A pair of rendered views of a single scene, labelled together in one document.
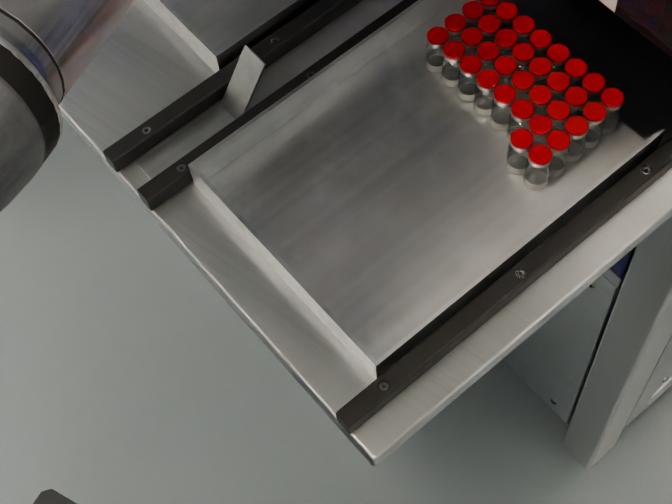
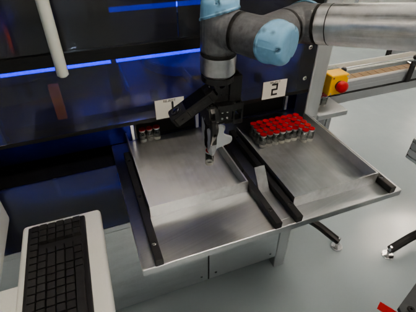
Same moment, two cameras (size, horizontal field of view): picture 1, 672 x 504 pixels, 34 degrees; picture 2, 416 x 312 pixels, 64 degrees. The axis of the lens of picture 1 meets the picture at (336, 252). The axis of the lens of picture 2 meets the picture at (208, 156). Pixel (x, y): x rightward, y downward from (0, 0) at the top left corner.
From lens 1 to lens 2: 1.01 m
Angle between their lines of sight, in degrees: 52
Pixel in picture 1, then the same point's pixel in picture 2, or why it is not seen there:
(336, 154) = (289, 172)
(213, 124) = (267, 196)
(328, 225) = (316, 179)
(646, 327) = not seen: hidden behind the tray
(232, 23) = (224, 182)
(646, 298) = not seen: hidden behind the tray
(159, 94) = (247, 208)
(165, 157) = (278, 212)
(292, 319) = (351, 195)
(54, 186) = not seen: outside the picture
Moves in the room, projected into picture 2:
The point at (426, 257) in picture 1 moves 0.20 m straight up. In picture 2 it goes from (332, 163) to (349, 102)
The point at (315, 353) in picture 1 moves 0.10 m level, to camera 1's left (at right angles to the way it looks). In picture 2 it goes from (364, 193) to (371, 221)
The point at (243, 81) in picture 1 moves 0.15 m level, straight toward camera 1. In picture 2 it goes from (261, 177) to (320, 182)
